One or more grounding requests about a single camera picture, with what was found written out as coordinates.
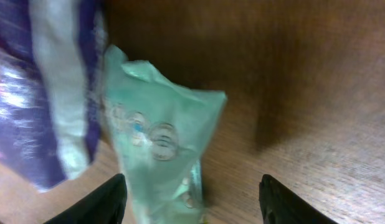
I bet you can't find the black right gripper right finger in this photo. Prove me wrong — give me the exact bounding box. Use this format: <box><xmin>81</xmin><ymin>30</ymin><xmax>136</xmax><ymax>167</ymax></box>
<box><xmin>259</xmin><ymin>174</ymin><xmax>337</xmax><ymax>224</ymax></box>

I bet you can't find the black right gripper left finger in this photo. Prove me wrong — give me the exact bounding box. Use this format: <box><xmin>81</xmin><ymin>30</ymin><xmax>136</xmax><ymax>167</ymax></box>
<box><xmin>46</xmin><ymin>174</ymin><xmax>127</xmax><ymax>224</ymax></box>

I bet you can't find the mint green wipes pack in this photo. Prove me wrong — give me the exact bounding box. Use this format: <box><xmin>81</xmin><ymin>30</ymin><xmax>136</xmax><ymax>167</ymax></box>
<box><xmin>103</xmin><ymin>45</ymin><xmax>227</xmax><ymax>224</ymax></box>

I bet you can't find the red purple tissue pack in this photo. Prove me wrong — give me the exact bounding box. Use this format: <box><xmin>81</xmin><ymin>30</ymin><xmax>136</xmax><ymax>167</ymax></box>
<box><xmin>0</xmin><ymin>0</ymin><xmax>105</xmax><ymax>192</ymax></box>

